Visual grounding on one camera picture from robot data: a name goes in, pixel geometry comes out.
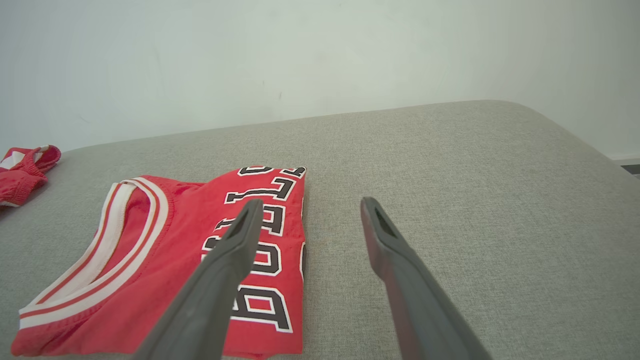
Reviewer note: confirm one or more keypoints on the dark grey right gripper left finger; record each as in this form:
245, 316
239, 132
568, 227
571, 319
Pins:
210, 300

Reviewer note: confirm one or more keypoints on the red shorts with white bands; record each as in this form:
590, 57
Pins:
22, 172

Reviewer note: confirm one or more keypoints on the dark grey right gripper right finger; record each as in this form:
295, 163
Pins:
420, 310

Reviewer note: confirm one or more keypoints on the red jersey with black lettering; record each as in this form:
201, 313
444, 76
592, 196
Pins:
165, 280

